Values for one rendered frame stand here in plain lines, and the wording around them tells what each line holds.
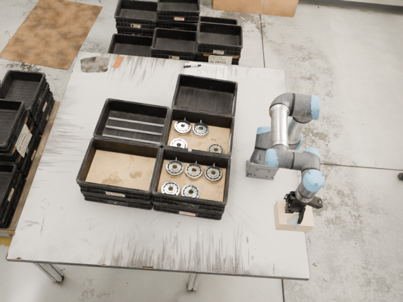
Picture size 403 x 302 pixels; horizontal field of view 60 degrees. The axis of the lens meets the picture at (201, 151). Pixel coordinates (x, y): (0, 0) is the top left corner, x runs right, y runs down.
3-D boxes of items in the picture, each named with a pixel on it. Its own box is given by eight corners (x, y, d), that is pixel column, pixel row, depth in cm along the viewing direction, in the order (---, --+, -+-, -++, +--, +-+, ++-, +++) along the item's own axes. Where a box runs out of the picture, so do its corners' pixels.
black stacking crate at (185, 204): (228, 168, 208) (231, 157, 198) (223, 214, 191) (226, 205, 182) (162, 158, 208) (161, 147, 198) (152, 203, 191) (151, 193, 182)
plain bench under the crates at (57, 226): (264, 124, 333) (284, 69, 275) (277, 304, 244) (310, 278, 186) (95, 109, 327) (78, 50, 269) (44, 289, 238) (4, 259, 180)
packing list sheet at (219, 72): (227, 65, 273) (227, 64, 273) (227, 86, 260) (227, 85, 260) (185, 61, 272) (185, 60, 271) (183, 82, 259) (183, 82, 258)
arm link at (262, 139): (253, 145, 219) (256, 123, 218) (275, 148, 218) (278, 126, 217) (254, 147, 207) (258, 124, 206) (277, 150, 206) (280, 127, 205)
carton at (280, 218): (305, 208, 171) (310, 202, 164) (309, 232, 164) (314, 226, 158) (273, 206, 170) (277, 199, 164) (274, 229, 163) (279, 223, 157)
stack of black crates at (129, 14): (160, 30, 375) (159, 2, 347) (156, 49, 359) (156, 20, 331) (122, 27, 374) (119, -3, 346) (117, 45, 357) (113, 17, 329)
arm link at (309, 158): (294, 144, 144) (294, 166, 138) (322, 147, 143) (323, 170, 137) (290, 154, 150) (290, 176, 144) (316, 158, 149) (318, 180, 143)
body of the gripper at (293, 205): (282, 198, 158) (290, 186, 148) (301, 199, 158) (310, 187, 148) (284, 214, 154) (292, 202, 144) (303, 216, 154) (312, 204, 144)
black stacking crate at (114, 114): (170, 119, 225) (170, 107, 215) (161, 157, 208) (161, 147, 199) (109, 110, 225) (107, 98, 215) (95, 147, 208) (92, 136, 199)
